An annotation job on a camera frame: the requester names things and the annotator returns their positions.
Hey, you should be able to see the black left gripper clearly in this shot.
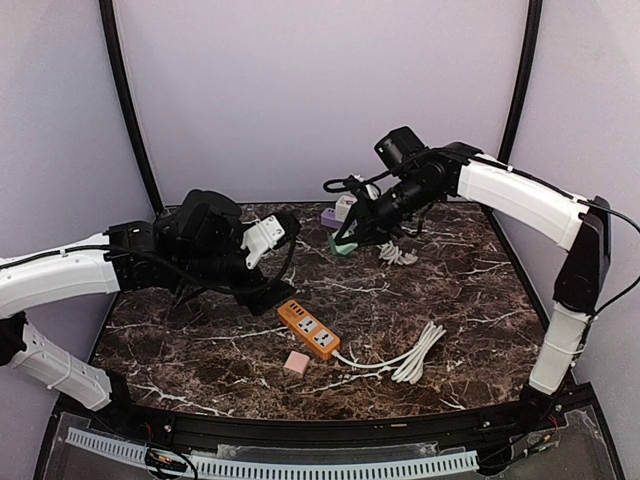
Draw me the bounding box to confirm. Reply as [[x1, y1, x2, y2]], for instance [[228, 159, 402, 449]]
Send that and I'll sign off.
[[173, 222, 297, 316]]

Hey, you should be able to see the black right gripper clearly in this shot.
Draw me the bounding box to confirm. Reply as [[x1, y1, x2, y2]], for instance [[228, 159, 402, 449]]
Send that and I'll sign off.
[[335, 176, 442, 248]]

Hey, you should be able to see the white cube power socket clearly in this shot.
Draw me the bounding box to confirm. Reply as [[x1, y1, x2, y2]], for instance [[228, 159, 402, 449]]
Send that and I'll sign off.
[[334, 195, 357, 223]]

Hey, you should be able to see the purple power strip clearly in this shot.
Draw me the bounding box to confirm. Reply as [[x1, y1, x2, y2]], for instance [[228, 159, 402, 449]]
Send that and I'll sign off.
[[320, 207, 342, 230]]

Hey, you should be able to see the green charger plug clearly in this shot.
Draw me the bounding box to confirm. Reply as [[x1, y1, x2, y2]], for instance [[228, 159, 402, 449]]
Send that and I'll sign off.
[[328, 232, 358, 257]]

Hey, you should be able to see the orange power strip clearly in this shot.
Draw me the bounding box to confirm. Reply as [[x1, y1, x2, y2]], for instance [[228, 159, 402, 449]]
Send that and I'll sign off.
[[277, 300, 341, 361]]

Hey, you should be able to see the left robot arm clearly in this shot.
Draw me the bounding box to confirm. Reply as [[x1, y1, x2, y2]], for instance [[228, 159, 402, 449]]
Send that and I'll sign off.
[[1, 214, 300, 436]]

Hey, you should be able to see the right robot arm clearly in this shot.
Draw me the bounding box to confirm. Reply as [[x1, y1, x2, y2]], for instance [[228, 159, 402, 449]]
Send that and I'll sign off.
[[323, 139, 611, 434]]

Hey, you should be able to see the pink charger plug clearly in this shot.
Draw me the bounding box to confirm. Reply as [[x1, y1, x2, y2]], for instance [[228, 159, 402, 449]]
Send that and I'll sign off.
[[283, 351, 310, 376]]

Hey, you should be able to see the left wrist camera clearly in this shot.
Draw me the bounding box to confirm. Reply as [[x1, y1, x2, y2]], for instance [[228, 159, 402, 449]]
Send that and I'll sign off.
[[176, 189, 242, 253]]

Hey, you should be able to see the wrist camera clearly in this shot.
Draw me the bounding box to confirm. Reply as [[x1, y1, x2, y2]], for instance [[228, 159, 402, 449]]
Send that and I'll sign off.
[[374, 126, 426, 169], [176, 189, 242, 253]]

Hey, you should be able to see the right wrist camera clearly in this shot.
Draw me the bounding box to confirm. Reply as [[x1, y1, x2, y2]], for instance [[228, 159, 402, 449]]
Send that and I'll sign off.
[[374, 126, 426, 169]]

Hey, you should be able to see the white orange-strip cable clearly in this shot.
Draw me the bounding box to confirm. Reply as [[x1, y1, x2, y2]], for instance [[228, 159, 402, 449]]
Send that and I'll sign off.
[[332, 320, 447, 385]]

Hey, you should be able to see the white slotted cable duct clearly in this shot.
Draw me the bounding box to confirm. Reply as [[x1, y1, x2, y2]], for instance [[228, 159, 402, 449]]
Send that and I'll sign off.
[[65, 427, 479, 479]]

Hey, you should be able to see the black frame post left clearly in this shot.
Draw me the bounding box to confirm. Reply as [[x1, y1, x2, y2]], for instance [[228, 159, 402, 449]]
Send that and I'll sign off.
[[98, 0, 164, 215]]

